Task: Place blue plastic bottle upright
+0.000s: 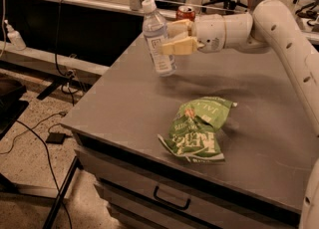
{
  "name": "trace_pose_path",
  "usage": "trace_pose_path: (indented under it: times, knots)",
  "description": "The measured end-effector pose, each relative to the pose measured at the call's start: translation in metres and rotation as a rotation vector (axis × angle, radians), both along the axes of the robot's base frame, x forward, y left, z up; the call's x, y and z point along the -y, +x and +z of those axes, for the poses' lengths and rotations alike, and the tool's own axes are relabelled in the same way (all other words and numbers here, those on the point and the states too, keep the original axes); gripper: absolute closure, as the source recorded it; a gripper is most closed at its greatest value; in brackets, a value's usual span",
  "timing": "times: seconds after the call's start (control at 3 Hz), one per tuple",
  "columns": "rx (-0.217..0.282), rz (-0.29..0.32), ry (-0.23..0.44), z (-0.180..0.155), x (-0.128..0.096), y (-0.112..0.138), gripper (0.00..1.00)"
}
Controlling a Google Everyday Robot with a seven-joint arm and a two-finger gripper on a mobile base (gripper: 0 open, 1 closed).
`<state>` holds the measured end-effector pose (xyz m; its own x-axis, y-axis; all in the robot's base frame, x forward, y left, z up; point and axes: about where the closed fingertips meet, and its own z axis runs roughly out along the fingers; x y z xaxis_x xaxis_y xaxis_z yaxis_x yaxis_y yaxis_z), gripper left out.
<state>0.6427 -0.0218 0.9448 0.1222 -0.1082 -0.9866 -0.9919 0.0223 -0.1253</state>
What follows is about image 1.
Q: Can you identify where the black box at left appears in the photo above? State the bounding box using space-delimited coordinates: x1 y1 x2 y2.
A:
0 78 28 139

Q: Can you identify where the blue plastic water bottle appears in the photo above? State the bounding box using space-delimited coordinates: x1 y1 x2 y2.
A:
142 0 176 77

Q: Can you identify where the white cable at left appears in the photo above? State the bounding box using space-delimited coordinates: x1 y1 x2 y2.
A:
0 0 19 58

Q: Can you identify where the small white squeeze bottle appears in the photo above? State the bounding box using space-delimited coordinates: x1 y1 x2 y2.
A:
4 20 26 51

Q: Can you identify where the black hanging cable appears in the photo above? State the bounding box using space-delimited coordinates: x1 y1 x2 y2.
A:
54 0 84 107

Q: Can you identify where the green chip bag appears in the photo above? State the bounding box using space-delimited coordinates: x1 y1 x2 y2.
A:
158 97 237 163

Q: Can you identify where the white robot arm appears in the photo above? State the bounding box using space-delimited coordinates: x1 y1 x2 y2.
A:
160 0 319 229

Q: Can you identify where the black power adapter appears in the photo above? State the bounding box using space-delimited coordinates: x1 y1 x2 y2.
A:
46 132 66 144

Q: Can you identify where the black table leg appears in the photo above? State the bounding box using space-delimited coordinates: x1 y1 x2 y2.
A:
42 157 80 229

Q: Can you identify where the grey cabinet drawer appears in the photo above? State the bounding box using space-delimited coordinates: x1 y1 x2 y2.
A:
76 146 296 229

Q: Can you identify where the black drawer handle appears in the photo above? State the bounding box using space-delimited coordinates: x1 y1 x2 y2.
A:
153 185 192 211

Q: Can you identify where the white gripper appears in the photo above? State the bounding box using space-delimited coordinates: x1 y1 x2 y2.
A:
158 14 226 55

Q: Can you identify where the black floor cable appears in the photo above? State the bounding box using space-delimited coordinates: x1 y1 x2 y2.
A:
0 111 74 229

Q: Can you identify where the orange soda can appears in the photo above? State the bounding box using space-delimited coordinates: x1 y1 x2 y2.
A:
175 5 195 21

